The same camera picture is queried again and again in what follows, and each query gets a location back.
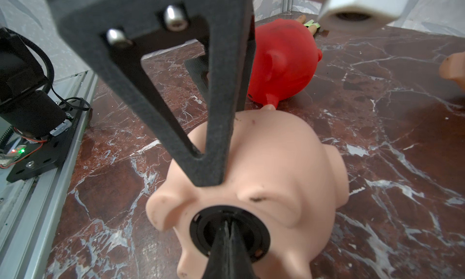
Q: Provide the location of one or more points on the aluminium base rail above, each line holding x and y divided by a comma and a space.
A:
30, 211

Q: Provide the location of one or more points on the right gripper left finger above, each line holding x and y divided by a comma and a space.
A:
218, 266

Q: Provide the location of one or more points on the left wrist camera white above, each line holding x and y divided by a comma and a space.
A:
361, 15

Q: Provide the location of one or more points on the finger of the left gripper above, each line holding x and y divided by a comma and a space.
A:
221, 76
138, 48

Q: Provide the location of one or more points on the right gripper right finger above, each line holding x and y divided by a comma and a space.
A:
238, 263

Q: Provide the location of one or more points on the red piggy bank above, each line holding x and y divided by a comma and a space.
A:
285, 61

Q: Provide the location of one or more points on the pink piggy bank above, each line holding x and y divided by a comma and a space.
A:
282, 185

